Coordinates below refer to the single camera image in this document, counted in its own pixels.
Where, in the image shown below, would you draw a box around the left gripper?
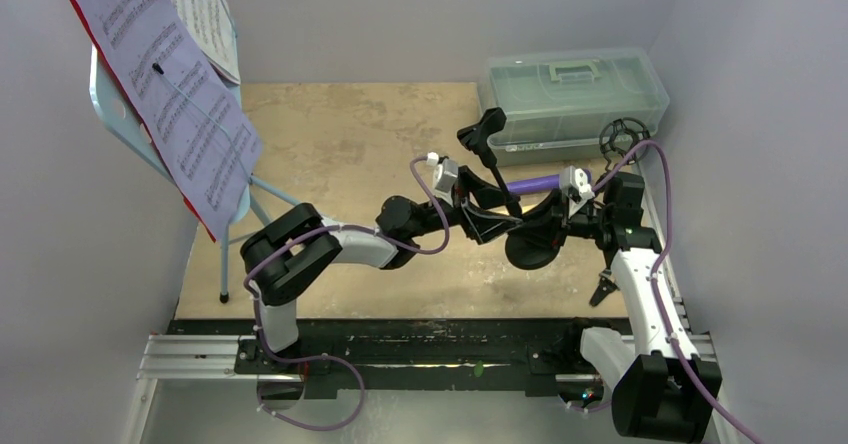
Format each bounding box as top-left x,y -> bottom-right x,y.
406,167 -> 521,243

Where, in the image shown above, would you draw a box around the purple microphone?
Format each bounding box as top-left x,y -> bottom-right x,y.
507,168 -> 592,195

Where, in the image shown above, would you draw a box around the black round-base clamp stand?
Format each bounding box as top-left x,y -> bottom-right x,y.
457,107 -> 561,271

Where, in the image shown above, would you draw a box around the black tripod microphone stand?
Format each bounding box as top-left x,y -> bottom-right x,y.
598,117 -> 651,171

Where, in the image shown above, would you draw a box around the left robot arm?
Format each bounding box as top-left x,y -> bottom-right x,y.
240,161 -> 523,373

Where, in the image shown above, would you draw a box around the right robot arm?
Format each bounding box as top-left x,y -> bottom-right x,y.
506,166 -> 723,443

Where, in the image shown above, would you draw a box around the black pliers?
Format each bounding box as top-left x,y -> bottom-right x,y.
589,269 -> 619,307

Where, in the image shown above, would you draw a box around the translucent green storage box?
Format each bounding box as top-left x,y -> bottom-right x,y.
477,47 -> 670,166

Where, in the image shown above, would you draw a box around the white sheet music page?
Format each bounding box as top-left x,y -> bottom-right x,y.
171,0 -> 241,85

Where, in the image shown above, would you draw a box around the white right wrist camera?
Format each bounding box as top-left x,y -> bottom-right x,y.
559,166 -> 595,217

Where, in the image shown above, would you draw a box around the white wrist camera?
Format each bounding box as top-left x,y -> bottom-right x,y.
559,166 -> 595,217
426,152 -> 459,195

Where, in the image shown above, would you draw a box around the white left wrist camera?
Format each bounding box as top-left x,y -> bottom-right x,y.
426,152 -> 459,195

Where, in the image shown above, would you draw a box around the black mounting rail base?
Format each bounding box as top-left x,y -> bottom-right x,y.
167,317 -> 631,399

